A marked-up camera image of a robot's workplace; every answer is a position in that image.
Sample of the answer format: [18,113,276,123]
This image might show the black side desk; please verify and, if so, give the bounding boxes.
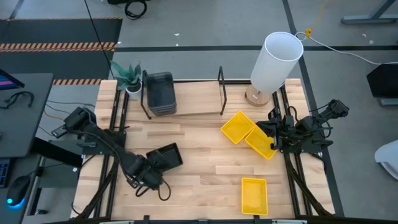
[0,73,53,158]

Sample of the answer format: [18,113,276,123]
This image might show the black computer mouse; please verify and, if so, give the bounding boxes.
[6,175,31,208]

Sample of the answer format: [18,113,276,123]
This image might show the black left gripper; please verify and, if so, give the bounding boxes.
[138,151,171,190]

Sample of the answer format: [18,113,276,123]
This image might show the black cable on desk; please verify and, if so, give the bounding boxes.
[0,91,34,110]

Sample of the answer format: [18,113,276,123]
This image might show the large clear grey plastic bin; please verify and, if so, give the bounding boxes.
[145,72,175,110]

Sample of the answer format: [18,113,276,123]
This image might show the yellow mesh plastic basket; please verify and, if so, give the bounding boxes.
[244,126,278,161]
[220,111,257,145]
[241,177,269,216]

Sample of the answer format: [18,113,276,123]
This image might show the white shade table lamp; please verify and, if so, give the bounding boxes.
[244,31,304,108]

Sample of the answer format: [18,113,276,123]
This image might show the coiled black floor cable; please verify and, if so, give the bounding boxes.
[124,0,147,20]

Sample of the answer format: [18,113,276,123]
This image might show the computer monitor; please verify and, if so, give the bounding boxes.
[0,68,25,91]

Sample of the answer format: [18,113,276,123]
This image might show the white chair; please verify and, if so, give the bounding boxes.
[374,139,398,180]

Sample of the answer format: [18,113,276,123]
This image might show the wooden shelf with black frame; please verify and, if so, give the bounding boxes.
[139,65,228,121]

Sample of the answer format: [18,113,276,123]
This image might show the yellow rope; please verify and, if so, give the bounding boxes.
[305,0,329,38]

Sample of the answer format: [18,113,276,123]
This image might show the black hanging cable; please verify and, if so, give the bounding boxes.
[83,0,113,72]

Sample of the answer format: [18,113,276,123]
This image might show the white lamp cord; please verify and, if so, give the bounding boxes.
[295,30,398,66]

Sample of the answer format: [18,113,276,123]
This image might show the grey table leg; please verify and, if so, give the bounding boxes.
[341,0,398,25]

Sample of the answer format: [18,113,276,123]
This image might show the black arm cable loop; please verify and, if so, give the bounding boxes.
[136,179,172,202]

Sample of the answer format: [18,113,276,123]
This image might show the black keyboard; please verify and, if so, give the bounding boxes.
[0,158,13,189]

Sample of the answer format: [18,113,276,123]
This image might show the green plant in white pot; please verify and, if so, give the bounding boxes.
[110,60,143,100]

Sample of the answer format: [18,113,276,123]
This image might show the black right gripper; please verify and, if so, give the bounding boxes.
[256,115,295,151]

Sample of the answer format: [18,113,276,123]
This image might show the black box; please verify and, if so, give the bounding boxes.
[366,63,398,99]

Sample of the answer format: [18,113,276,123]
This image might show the black hazard-striped floor mat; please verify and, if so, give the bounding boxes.
[0,17,123,85]

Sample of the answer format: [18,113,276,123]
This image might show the black slotted plastic basket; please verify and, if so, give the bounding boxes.
[146,142,183,172]
[148,144,181,170]

